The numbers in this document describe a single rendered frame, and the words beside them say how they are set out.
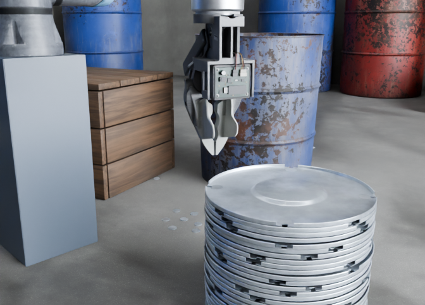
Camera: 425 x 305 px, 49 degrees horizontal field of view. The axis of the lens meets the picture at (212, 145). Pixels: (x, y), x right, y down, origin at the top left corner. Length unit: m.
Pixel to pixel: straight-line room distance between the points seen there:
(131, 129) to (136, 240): 0.43
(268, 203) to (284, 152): 0.71
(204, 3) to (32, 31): 0.49
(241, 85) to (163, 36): 4.12
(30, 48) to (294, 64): 0.74
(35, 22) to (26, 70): 0.11
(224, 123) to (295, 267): 0.24
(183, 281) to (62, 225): 0.32
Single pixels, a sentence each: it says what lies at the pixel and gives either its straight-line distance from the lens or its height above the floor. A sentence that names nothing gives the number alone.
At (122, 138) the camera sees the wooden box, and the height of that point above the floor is 0.17.
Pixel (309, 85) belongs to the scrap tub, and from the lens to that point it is 1.49.
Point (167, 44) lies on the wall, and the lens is 4.75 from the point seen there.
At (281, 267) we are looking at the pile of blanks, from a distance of 0.73.
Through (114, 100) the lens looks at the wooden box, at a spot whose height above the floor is 0.30.
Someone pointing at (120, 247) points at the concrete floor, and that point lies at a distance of 1.17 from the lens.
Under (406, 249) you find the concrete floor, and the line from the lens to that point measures 1.23.
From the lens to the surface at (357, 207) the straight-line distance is 0.79.
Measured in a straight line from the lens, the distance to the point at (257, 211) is 0.74.
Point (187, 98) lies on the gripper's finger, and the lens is 0.71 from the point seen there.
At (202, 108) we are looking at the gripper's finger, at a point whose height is 0.39.
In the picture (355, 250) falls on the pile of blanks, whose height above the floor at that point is 0.18.
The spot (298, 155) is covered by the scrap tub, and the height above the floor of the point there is 0.11.
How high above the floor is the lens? 0.52
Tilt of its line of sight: 15 degrees down
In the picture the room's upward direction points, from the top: straight up
